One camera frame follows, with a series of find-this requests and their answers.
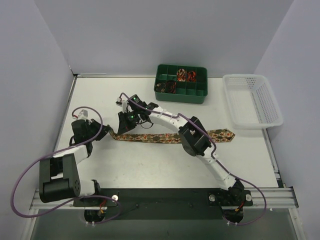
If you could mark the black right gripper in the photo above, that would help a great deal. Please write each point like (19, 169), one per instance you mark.
(125, 122)

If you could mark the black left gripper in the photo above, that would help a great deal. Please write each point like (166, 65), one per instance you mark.
(99, 129)

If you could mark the paisley patterned necktie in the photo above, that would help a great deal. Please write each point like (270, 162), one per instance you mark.
(218, 136)

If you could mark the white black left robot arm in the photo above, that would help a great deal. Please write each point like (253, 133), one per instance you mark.
(58, 175)

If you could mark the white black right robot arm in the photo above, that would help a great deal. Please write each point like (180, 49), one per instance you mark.
(194, 138)

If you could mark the rolled dark brown tie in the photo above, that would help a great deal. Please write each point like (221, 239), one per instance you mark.
(160, 87)

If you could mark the rolled red black tie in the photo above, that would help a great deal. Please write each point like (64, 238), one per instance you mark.
(170, 87)

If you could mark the green compartment organizer box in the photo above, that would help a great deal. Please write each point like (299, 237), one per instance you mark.
(186, 92)

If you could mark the rolled cream paisley tie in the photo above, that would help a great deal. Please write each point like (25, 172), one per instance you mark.
(181, 75)

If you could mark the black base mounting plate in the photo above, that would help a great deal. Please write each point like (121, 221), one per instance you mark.
(174, 203)

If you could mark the rolled orange black tie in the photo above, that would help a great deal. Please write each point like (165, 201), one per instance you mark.
(191, 76)

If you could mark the white perforated plastic basket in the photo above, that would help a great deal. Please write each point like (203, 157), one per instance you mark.
(251, 102)

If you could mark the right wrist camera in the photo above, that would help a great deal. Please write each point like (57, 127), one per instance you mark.
(135, 99)

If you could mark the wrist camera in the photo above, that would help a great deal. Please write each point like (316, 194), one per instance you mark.
(83, 115)
(135, 99)

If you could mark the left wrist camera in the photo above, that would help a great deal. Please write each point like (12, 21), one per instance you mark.
(83, 115)

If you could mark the aluminium front rail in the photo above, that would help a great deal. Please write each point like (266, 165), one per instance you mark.
(276, 198)

